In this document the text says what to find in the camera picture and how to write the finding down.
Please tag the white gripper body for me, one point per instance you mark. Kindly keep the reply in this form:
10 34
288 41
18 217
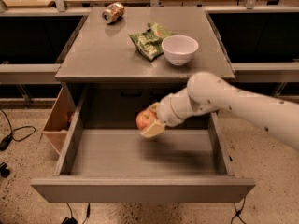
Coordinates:
166 113

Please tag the red apple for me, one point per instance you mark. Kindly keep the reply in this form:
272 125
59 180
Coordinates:
145 118

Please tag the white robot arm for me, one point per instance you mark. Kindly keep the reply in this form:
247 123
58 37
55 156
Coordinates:
206 93

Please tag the grey open top drawer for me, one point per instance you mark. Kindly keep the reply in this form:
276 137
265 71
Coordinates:
104 158

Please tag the white ceramic bowl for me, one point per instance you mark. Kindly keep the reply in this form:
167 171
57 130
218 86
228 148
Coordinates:
179 49

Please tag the green chip bag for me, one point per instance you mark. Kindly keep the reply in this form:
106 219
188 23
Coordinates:
149 43

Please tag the grey metal cabinet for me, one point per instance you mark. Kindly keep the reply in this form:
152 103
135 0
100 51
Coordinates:
120 81

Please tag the cardboard box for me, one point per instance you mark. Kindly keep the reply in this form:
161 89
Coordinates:
58 122

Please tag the crushed soda can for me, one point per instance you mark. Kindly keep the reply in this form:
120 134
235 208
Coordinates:
113 12

